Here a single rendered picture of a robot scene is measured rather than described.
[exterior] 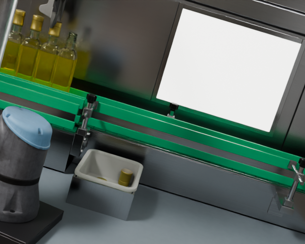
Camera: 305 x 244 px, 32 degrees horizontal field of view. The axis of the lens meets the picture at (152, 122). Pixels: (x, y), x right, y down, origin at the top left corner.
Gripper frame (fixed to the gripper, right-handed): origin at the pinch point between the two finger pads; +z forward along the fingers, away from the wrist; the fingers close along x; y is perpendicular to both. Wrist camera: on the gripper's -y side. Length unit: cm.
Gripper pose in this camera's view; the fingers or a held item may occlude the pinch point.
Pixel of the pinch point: (55, 23)
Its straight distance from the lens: 170.1
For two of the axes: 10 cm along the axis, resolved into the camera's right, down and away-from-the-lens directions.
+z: -2.8, 9.2, 2.6
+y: -9.6, -2.9, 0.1
